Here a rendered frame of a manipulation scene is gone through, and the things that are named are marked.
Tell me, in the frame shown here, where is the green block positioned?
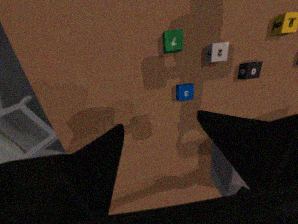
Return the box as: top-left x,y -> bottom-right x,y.
162,29 -> 183,54

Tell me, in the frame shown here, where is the yellow block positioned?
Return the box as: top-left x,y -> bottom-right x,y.
270,12 -> 298,37

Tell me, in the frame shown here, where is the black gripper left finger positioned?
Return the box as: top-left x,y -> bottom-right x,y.
0,124 -> 124,217

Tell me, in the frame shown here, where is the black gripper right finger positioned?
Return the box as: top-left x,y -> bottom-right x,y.
197,110 -> 298,191

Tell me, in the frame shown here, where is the blue block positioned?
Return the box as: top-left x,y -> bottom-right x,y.
176,83 -> 194,101

